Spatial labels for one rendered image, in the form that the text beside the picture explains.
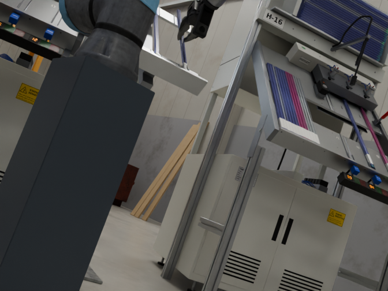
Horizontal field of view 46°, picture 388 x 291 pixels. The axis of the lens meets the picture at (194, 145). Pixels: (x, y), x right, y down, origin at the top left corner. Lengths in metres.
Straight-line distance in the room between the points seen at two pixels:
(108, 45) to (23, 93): 0.88
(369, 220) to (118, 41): 3.97
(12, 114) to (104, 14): 0.87
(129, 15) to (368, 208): 3.99
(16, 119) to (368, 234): 3.62
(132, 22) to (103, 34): 0.07
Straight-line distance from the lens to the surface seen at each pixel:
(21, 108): 1.85
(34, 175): 0.95
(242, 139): 6.07
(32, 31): 1.60
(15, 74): 1.87
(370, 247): 4.69
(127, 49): 1.03
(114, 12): 1.06
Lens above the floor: 0.34
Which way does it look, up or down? 7 degrees up
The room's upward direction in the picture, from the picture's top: 20 degrees clockwise
